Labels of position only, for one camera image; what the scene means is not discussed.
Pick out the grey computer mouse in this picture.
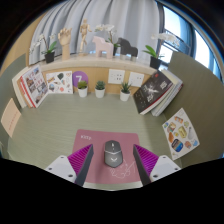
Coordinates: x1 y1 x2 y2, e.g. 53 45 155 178
103 139 124 168

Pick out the colourful sticker sheet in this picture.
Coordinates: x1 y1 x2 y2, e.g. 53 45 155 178
161 107 201 161

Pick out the white book behind black book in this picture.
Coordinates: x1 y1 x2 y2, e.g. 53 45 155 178
151 69 184 118

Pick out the black wooden horse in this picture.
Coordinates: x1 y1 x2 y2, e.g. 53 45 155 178
116 37 139 58

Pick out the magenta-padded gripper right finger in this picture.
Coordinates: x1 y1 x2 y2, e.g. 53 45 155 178
132 143 181 186

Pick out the wooden mannequin figure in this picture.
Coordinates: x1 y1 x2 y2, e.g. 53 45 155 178
78 18 93 56

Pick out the grey curtain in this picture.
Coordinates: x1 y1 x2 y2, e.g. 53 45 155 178
28 0 161 66

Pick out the black-covered book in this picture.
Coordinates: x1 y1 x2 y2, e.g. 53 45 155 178
133 69 174 115

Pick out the white orchid in black pot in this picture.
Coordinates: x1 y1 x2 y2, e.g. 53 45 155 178
29 33 58 64
94 23 121 56
142 32 181 70

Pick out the grey-green desk partition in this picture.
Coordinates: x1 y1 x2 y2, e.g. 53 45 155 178
163 51 224 168
0 53 28 158

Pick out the peach-coloured book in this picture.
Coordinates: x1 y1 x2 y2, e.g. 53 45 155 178
0 97 22 139

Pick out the pink wooden horse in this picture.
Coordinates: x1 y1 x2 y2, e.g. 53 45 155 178
92 35 115 60

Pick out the red-spined picture book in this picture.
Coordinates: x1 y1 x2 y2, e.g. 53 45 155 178
19 64 49 109

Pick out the pink mouse pad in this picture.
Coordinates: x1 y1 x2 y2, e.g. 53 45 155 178
72 129 143 185

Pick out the purple round sticker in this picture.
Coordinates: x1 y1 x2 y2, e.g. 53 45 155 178
72 70 90 88

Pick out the dark-framed window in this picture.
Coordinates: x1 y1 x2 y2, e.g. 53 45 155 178
156 3 221 81

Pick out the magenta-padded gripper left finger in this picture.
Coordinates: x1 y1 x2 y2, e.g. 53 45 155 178
44 143 95 187

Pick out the white sticker sheet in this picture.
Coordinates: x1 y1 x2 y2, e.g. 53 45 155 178
45 70 74 95

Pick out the wooden hand model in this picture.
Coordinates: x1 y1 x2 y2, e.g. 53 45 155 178
57 27 73 61

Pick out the white wall outlet plate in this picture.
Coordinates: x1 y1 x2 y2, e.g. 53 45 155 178
107 68 126 85
128 71 146 88

